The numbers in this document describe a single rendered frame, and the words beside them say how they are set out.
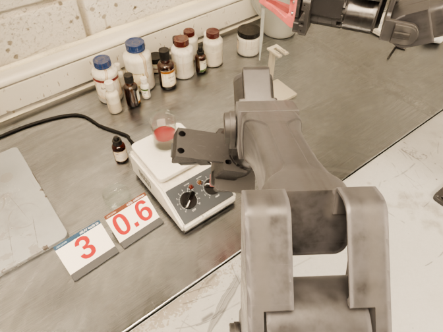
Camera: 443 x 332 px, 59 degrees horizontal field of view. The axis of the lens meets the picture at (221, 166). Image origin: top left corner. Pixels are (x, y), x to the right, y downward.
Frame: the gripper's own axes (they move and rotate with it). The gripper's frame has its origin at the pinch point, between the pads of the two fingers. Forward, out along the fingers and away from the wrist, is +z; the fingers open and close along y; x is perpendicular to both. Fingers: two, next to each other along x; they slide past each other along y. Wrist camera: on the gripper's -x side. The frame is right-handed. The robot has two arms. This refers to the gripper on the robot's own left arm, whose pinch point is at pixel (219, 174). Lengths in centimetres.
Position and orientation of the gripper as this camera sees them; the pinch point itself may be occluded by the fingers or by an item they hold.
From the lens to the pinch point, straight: 70.1
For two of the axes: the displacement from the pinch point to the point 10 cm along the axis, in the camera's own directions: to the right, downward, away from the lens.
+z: -2.9, 2.6, 9.2
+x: 9.5, 1.2, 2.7
